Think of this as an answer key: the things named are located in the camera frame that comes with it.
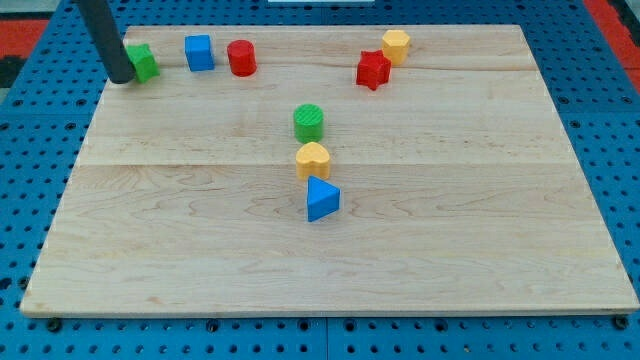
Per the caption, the blue cube block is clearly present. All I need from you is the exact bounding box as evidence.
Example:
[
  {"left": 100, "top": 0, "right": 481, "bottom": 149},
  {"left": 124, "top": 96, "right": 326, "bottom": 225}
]
[{"left": 184, "top": 34, "right": 215, "bottom": 72}]

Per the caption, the green cylinder block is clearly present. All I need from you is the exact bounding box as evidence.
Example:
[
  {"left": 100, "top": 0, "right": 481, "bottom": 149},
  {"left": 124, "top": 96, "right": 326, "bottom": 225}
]
[{"left": 293, "top": 104, "right": 324, "bottom": 144}]

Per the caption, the yellow heart block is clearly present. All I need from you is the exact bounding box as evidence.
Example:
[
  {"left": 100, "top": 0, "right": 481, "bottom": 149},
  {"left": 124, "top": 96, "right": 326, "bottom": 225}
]
[{"left": 295, "top": 142, "right": 331, "bottom": 181}]

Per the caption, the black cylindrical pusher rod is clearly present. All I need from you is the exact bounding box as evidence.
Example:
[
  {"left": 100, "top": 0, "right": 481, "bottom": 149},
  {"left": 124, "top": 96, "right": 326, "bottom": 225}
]
[{"left": 76, "top": 0, "right": 135, "bottom": 84}]

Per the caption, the red star block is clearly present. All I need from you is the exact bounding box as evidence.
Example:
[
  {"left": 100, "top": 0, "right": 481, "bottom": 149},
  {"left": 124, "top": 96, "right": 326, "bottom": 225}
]
[{"left": 356, "top": 50, "right": 392, "bottom": 91}]

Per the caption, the green star block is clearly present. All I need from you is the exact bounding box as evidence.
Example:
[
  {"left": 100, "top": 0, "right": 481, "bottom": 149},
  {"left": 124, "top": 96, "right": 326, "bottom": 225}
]
[{"left": 125, "top": 43, "right": 160, "bottom": 83}]

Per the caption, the yellow hexagon block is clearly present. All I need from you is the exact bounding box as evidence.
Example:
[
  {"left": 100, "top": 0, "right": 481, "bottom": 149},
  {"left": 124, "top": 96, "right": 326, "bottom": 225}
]
[{"left": 381, "top": 29, "right": 411, "bottom": 66}]

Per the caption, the red cylinder block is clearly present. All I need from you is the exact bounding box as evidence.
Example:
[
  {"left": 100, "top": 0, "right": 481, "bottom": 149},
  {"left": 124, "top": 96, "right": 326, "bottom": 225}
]
[{"left": 227, "top": 39, "right": 257, "bottom": 77}]

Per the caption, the blue triangle block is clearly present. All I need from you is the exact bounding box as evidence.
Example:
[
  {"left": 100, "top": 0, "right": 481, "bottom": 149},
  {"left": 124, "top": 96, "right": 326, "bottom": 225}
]
[{"left": 306, "top": 176, "right": 341, "bottom": 222}]

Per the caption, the light wooden board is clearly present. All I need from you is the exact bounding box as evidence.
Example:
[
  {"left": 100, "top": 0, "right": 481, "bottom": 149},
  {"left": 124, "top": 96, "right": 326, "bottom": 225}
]
[{"left": 20, "top": 25, "right": 639, "bottom": 318}]

